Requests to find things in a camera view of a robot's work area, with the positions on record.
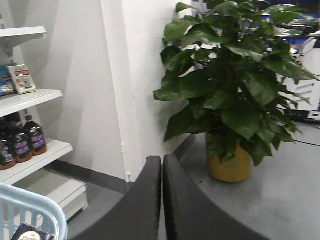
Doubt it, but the purple label juice bottle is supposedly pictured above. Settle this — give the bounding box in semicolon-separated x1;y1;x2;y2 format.
23;115;48;156
9;121;33;163

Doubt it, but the green potted plant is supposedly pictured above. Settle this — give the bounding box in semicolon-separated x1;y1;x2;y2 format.
153;0;317;166

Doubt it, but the light blue plastic basket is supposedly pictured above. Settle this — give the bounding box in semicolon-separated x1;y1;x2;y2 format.
0;182;68;240

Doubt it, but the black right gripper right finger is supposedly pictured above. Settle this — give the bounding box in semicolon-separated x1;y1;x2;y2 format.
162;154;265;240

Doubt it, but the white supermarket shelf unit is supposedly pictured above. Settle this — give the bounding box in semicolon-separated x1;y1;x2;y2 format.
0;26;89;223

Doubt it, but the dark chocolate cookie box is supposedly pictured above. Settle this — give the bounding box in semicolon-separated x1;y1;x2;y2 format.
11;223;55;240

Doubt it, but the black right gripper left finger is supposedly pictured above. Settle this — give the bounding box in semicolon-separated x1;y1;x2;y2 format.
73;156;162;240

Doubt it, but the snack bag white green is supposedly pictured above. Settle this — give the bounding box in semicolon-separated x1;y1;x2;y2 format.
7;64;37;95

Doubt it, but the yellow plant pot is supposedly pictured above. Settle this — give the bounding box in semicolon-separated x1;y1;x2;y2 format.
205;133;252;183

